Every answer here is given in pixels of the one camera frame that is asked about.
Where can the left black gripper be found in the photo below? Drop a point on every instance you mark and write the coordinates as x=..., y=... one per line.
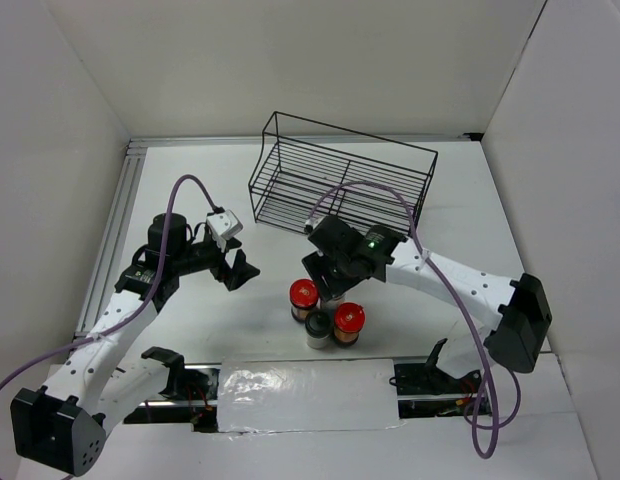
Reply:
x=241, y=271

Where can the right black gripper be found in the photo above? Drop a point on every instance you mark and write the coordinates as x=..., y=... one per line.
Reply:
x=316, y=265

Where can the silver lid white bottle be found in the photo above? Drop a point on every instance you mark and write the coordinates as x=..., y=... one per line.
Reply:
x=332, y=304

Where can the red lid spice jar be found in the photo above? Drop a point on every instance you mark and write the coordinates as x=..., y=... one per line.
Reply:
x=349, y=320
x=304, y=298

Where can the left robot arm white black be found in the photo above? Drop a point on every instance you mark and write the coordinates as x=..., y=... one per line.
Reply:
x=65, y=423

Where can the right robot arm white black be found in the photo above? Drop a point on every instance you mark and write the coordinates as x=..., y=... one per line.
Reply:
x=511, y=317

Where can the black lid white bottle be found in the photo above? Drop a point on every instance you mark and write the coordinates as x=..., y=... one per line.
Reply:
x=318, y=327

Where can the white foil tape sheet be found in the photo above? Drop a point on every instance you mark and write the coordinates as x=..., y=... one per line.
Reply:
x=306, y=396

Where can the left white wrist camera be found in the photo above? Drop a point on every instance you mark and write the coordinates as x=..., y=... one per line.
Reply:
x=223, y=227

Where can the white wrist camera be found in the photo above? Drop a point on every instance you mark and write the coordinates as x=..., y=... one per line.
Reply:
x=223, y=227
x=311, y=224

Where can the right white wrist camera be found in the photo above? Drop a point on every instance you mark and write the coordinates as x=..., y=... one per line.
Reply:
x=311, y=224

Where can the black wire rack basket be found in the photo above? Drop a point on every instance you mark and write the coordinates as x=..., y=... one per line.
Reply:
x=312, y=168

